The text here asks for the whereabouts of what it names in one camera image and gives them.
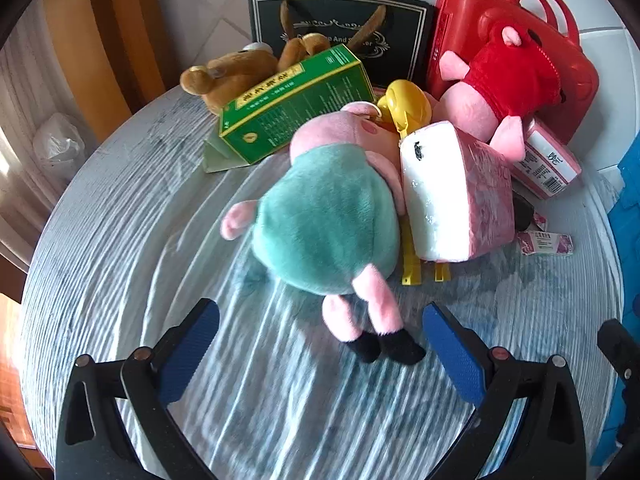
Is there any small pink ointment tube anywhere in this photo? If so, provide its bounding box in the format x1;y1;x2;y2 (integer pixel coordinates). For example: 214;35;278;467
515;231;574;256

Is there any pink white labelled box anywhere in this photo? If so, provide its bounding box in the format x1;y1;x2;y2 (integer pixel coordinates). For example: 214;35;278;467
512;117;582;200

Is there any large pink tissue pack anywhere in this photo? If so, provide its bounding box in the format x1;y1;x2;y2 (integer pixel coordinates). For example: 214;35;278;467
400;122;515;263

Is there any red-dressed pig plush toy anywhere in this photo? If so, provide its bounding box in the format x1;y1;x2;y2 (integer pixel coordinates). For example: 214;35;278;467
433;22;563;162

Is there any green-dressed pig plush toy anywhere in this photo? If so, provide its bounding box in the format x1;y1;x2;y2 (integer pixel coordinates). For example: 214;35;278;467
220;101;425;365

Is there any yellow plastic clamp toy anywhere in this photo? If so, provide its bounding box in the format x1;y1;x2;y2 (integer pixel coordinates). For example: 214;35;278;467
378;79;432;286

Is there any green medicine box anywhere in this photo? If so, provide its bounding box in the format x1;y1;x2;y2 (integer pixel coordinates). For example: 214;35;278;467
203;44;373;174

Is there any brown bear plush toy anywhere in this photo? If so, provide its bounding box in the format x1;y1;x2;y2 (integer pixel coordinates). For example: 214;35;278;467
180;32;331;116

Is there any striped blue table cloth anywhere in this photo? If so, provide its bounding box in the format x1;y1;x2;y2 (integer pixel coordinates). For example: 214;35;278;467
20;89;624;479

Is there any white plastic bag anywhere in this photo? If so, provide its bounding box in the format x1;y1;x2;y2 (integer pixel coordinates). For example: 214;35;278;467
32;112;86;182

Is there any red bear suitcase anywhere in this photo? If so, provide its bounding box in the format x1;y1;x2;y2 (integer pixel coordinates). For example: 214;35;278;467
426;0;599;144

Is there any black gift box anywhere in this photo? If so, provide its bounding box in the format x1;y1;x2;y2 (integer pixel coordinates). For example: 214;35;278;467
248;0;437;89

